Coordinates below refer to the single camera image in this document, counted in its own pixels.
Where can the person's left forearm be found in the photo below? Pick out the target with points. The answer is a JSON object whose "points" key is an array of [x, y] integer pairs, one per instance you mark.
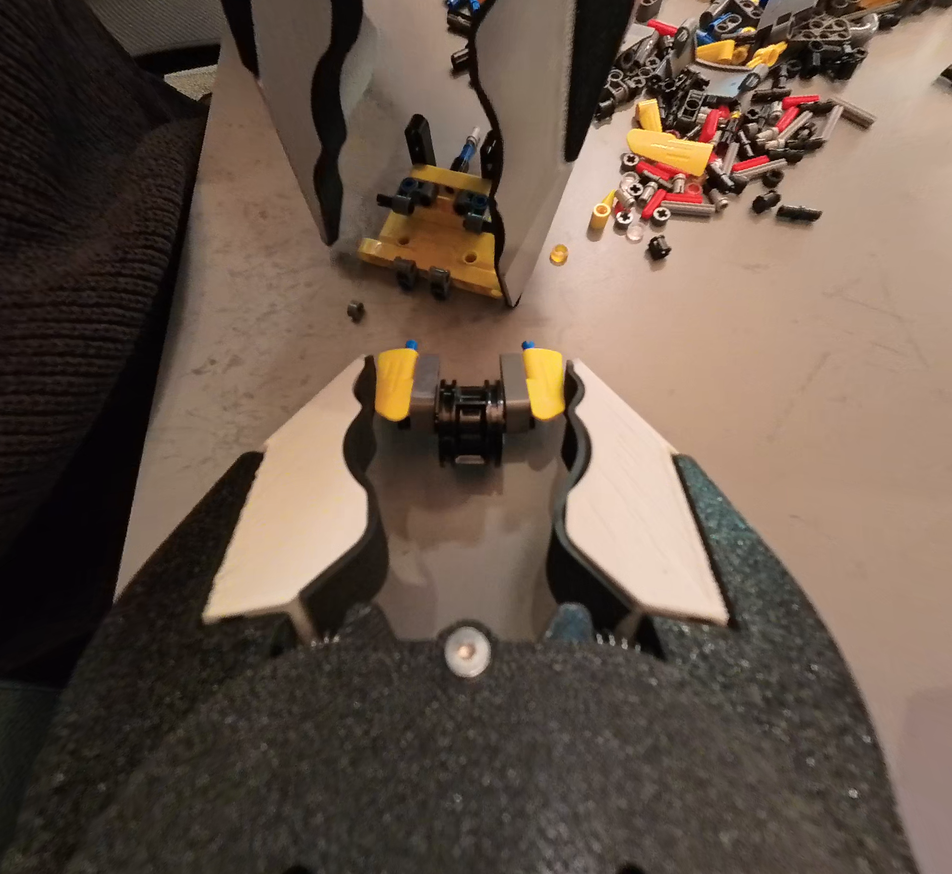
{"points": [[74, 293]]}

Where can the pile of toy brick parts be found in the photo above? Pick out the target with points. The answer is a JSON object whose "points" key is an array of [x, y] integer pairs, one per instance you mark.
{"points": [[744, 70]]}

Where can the black wheel assembly yellow panels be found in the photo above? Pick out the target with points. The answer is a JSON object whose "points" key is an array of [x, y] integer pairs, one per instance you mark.
{"points": [[468, 405]]}

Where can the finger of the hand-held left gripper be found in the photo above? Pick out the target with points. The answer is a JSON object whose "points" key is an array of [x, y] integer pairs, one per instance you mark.
{"points": [[286, 48], [535, 107]]}

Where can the yellow toy brick frame assembly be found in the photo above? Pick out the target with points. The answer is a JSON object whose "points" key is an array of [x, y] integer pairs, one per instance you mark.
{"points": [[424, 234]]}

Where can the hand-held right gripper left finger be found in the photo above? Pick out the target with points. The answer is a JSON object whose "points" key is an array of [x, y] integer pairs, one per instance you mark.
{"points": [[297, 509]]}

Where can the small black bush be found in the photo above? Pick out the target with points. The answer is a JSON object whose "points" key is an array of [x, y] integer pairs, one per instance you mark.
{"points": [[355, 310]]}

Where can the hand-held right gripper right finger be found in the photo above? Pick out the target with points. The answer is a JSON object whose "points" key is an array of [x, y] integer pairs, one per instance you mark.
{"points": [[632, 517]]}

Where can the small orange round stud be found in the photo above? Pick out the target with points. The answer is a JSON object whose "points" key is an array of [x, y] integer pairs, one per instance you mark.
{"points": [[559, 254]]}

